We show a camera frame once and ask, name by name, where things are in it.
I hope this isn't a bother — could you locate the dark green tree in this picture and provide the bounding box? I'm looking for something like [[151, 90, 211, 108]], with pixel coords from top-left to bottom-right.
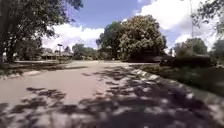
[[95, 21, 124, 60]]

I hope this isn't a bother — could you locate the row of distant trees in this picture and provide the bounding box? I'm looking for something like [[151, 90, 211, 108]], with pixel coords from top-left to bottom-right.
[[41, 43, 101, 61]]

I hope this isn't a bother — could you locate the pale concrete kerb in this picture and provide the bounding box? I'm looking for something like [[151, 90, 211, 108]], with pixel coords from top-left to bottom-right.
[[128, 65, 224, 118]]

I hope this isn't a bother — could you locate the big leafy tree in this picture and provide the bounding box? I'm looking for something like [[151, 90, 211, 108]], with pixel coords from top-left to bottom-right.
[[118, 14, 168, 63]]

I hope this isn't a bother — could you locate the grey asphalt road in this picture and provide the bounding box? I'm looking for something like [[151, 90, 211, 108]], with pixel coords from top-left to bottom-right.
[[0, 60, 224, 128]]

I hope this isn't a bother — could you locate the low building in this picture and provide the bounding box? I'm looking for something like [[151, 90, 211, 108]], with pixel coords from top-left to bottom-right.
[[40, 51, 74, 61]]

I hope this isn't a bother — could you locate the round bushy tree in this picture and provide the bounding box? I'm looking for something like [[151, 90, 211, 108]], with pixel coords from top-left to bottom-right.
[[174, 37, 209, 59]]

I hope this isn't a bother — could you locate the grass verge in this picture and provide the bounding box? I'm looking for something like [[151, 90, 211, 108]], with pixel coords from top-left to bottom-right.
[[136, 63, 224, 98]]

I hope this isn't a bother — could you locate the grass strip with kerb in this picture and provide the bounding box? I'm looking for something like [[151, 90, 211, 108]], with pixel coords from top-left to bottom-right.
[[0, 61, 88, 80]]

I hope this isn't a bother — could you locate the tall thin pole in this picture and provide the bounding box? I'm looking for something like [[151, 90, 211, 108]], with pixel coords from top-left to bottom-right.
[[190, 0, 195, 41]]

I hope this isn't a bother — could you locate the large dark tree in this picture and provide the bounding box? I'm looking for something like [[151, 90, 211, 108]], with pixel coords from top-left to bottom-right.
[[0, 0, 84, 64]]

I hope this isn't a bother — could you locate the street sign post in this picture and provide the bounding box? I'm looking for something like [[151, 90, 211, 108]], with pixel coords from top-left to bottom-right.
[[56, 43, 64, 61]]

